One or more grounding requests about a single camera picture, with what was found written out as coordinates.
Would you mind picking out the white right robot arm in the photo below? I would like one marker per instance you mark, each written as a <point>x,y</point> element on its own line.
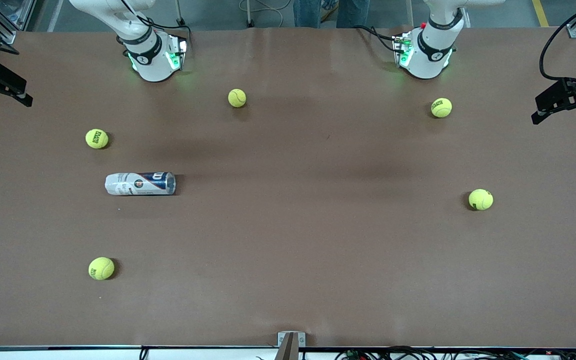
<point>150,57</point>

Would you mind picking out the white blue tennis ball can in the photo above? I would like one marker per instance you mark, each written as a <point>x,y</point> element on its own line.
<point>138,184</point>

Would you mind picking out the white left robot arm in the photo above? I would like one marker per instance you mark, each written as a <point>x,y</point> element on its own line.
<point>430,55</point>

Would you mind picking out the thin metal stand leg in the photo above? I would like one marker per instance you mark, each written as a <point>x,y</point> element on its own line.
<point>249,14</point>
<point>180,12</point>

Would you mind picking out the yellow tennis ball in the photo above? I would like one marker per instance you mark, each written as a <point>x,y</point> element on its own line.
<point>101,268</point>
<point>481,199</point>
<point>97,138</point>
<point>441,107</point>
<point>237,98</point>

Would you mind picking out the person in blue jeans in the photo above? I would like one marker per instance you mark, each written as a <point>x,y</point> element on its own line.
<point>330,12</point>

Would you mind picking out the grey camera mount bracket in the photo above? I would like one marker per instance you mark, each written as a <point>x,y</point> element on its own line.
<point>290,342</point>

